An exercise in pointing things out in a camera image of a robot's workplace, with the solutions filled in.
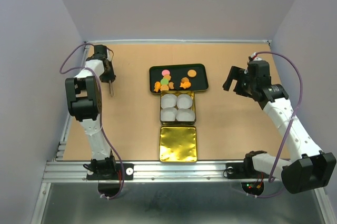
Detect orange flower cookie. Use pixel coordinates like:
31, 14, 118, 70
163, 75, 171, 80

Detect metal tongs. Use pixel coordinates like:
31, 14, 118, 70
108, 81, 114, 97

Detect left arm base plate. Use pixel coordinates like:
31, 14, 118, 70
86, 163, 134, 181

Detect white paper cup back right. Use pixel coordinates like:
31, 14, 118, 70
176, 94, 193, 109

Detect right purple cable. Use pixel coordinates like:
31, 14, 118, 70
246, 51, 304, 198

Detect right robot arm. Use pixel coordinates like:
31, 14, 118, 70
223, 60, 336, 194

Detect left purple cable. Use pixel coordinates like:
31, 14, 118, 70
60, 44, 124, 201

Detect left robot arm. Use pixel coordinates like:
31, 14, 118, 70
65, 45, 117, 179

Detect gold cookie tin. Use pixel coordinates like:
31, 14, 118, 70
160, 91, 196, 126

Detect white paper cup back left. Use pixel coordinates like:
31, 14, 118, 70
161, 94, 177, 109

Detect white paper cup front right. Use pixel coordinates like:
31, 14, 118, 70
176, 109, 195, 122

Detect pink sandwich cookie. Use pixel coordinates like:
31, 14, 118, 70
162, 69, 170, 76

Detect gold tin lid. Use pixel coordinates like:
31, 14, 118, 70
159, 126, 197, 163

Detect black serving tray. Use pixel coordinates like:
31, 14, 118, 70
149, 63, 209, 95

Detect round dotted tan biscuit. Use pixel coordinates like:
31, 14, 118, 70
160, 85, 170, 91

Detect green sandwich cookie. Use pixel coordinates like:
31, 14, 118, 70
160, 78, 169, 85

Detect aluminium rail frame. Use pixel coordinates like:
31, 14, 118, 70
32, 40, 336, 223

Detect purple cable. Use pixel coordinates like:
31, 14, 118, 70
246, 51, 304, 198
60, 44, 124, 201

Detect swirl tan cookie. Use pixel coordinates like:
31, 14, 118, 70
181, 77, 189, 83

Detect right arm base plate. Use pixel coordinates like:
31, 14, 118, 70
222, 162, 272, 179

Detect orange fish cookie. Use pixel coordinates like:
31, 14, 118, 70
153, 82, 161, 93
180, 82, 191, 89

